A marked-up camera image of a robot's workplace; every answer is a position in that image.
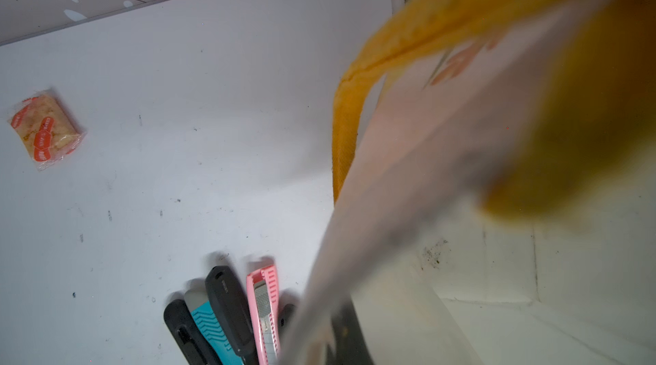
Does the white pouch with yellow handles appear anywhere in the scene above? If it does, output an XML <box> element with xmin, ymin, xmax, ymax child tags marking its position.
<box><xmin>281</xmin><ymin>0</ymin><xmax>655</xmax><ymax>364</ymax></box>

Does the pink art knife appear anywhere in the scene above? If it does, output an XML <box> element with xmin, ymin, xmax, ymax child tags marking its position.
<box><xmin>246</xmin><ymin>264</ymin><xmax>280</xmax><ymax>365</ymax></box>

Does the teal art knife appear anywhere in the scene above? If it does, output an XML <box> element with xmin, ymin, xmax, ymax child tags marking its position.
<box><xmin>185</xmin><ymin>290</ymin><xmax>244</xmax><ymax>365</ymax></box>

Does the orange snack packet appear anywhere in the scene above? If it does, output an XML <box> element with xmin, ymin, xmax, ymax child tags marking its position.
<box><xmin>8</xmin><ymin>88</ymin><xmax>85</xmax><ymax>171</ymax></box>

